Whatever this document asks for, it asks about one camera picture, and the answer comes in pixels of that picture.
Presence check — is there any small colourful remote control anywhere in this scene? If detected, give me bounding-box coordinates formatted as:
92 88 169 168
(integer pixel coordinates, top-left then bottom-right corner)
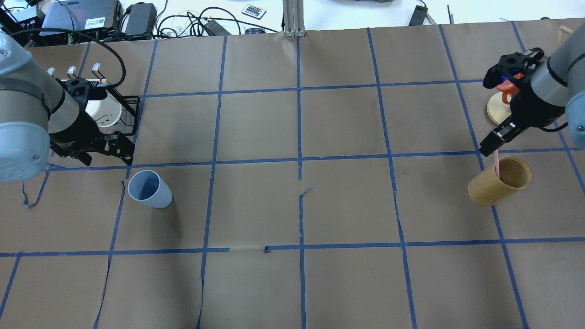
241 4 267 20

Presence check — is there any grey projector box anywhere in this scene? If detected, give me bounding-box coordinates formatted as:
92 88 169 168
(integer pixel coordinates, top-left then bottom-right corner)
42 0 123 33

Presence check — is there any plaid cloth piece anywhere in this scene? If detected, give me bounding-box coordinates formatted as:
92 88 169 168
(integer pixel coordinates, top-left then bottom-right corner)
245 27 266 35

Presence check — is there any white mug with face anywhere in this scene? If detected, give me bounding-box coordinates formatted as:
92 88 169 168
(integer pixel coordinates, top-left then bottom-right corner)
85 95 122 128

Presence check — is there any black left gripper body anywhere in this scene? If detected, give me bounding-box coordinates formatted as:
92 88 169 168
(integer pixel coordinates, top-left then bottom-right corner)
49 78 136 166

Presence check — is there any red mug on stand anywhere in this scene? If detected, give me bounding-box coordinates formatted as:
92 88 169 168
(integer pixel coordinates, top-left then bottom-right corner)
496 75 520 105

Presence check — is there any aluminium frame post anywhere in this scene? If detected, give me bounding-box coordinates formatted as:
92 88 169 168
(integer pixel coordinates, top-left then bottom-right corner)
282 0 306 37

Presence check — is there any black wire mug rack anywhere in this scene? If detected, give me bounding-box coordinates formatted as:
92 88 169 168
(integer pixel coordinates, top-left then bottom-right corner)
37 71 138 135

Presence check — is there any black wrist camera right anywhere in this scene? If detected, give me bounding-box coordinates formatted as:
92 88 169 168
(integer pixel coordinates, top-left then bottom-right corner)
482 48 545 91

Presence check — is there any black power adapter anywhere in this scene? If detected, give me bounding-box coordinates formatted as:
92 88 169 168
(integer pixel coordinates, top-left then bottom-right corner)
123 2 157 35

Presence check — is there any bamboo cylinder holder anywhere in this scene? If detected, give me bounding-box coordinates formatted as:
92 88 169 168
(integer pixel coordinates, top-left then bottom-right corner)
467 157 532 207

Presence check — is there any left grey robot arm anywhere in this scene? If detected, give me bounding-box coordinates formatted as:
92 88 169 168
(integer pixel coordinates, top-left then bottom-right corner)
0 34 136 182

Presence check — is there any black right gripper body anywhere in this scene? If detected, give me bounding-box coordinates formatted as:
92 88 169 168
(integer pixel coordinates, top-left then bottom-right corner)
508 83 565 133

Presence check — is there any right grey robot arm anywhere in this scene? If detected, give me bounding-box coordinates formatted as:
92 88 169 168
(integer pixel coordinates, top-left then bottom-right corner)
479 25 585 156

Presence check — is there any light blue plastic cup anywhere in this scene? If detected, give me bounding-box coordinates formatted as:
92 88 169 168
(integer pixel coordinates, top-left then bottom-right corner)
128 170 173 209

